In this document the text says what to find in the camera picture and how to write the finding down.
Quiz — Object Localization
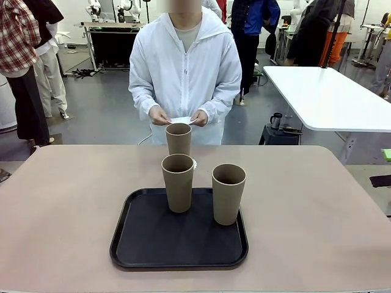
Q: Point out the tan tall cup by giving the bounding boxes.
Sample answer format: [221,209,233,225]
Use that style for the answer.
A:
[165,123,192,157]
[211,164,247,226]
[161,154,196,214]

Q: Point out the person's right forearm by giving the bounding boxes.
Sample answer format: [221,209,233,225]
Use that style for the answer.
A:
[128,81,163,118]

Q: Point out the person's left forearm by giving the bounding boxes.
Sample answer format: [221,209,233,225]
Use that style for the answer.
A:
[198,81,243,125]

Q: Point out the person's left hand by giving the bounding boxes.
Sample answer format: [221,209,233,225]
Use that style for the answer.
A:
[190,109,210,127]

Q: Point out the person's right hand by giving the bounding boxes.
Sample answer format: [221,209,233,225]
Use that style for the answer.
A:
[148,104,172,126]

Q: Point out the white table leg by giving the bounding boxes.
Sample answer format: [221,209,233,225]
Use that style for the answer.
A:
[334,131,358,165]

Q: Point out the white side table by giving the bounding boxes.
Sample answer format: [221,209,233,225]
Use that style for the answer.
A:
[262,65,391,132]

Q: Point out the person in grey clothes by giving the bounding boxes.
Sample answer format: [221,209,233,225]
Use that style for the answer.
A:
[370,29,391,100]

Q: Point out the black tool on stool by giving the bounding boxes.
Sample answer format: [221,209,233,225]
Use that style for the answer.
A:
[282,125,304,136]

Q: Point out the black plastic stool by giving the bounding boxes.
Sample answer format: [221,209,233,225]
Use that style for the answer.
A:
[258,123,302,145]

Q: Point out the black slanted pole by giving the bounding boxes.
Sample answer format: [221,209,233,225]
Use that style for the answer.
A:
[319,0,348,68]

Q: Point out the black steel travel mug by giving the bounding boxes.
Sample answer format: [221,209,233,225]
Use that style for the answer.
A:
[269,112,283,129]

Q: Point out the white background desk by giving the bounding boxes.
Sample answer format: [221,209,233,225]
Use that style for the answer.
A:
[356,22,389,67]

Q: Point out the person in orange trousers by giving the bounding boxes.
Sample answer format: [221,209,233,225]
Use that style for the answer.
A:
[319,0,357,63]

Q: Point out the person in dark jacket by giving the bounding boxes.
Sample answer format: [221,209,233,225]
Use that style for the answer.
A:
[285,0,340,67]

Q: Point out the black hanging bag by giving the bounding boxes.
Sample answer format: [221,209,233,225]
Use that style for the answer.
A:
[265,31,279,57]

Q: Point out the person in blue jacket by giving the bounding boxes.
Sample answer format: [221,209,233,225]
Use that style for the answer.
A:
[230,0,281,106]

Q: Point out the black plastic tray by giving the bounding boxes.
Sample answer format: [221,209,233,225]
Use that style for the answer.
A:
[109,187,249,272]

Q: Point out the person in white shirt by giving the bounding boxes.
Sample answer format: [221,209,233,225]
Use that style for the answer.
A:
[202,0,222,16]

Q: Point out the person in white jacket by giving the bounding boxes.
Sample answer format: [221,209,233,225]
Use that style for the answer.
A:
[128,5,243,146]

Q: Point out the background table with black panel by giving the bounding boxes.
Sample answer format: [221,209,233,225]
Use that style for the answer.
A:
[78,21,146,70]

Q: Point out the person in beige trousers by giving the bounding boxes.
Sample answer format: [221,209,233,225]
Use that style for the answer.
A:
[24,0,70,119]

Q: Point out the white round machine base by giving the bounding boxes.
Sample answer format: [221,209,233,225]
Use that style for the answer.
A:
[0,73,18,132]

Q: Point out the person in plaid shirt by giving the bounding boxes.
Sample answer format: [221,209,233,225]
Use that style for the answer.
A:
[0,0,51,147]

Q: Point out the white frame background table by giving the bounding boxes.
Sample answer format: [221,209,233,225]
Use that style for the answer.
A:
[276,24,299,65]

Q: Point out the white floor cable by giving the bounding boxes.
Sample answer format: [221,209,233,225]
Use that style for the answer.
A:
[137,125,153,146]

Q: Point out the black cable pile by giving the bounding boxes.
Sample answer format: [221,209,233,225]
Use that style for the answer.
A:
[71,67,103,79]

